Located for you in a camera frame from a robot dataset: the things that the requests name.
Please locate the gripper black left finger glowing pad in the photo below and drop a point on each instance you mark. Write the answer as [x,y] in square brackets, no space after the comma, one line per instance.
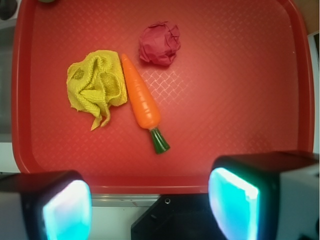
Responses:
[55,205]

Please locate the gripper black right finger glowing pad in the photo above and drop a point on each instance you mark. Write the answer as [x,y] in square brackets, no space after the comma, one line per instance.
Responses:
[266,196]

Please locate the orange plastic toy carrot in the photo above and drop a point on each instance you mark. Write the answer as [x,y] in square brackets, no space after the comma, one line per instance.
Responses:
[145,109]

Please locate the red plastic tray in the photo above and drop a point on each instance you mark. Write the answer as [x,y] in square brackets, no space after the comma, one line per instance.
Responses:
[241,83]

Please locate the crumpled yellow cloth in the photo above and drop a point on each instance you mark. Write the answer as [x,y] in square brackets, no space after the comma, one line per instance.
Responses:
[95,84]

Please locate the crumpled dark red paper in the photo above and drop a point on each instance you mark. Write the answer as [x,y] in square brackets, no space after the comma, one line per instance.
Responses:
[159,43]

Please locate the dark round object top left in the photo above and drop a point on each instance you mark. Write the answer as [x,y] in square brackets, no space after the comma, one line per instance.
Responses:
[8,9]

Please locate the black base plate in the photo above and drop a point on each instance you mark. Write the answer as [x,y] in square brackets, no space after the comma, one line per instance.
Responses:
[177,217]

